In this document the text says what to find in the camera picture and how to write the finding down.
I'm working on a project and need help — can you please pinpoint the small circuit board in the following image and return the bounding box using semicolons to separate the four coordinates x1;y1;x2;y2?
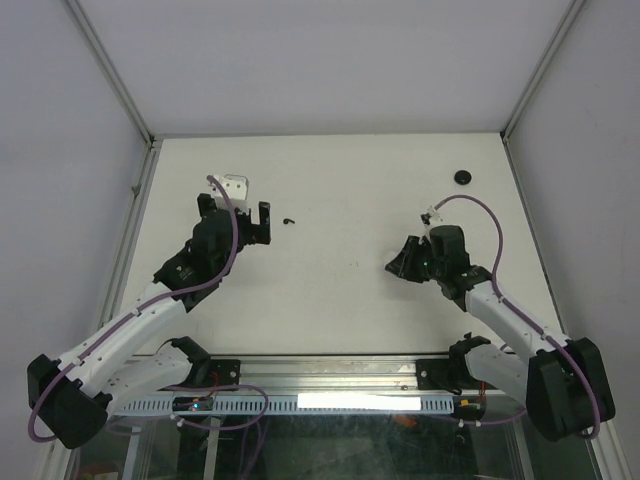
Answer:
181;397;214;411

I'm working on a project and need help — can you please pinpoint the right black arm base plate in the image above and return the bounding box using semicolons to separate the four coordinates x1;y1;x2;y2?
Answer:
414;357;481;395

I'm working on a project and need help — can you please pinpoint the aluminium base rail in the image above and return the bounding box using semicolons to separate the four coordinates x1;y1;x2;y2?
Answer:
62;353;601;399

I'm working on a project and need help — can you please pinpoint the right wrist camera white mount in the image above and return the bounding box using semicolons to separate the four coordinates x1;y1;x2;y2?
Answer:
420;206;444;235

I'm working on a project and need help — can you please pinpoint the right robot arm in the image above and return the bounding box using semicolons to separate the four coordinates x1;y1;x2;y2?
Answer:
385;225;616;441

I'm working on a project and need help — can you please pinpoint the grey slotted cable duct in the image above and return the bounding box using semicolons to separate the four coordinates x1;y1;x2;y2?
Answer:
117;393;454;417

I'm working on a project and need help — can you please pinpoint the aluminium frame post right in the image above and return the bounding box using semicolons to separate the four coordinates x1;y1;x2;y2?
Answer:
500;0;588;145

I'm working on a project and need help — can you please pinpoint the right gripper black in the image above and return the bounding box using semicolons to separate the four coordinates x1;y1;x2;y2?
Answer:
384;235;445;283

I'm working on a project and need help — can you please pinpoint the aluminium frame post left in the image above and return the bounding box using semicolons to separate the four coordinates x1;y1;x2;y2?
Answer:
61;0;155;147

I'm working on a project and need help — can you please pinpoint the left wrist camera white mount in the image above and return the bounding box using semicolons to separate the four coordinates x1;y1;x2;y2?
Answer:
206;174;249;213

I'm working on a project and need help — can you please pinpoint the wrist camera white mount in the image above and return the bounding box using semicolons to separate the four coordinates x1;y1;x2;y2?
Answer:
206;174;249;213
420;206;444;235

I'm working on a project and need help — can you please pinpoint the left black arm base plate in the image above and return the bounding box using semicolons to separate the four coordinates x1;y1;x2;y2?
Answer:
169;357;241;391

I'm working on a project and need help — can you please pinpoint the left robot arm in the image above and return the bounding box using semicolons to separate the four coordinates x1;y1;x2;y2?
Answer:
27;194;271;449

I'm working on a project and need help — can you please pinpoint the aluminium frame post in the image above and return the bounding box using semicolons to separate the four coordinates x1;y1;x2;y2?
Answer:
500;0;588;145
61;0;155;147

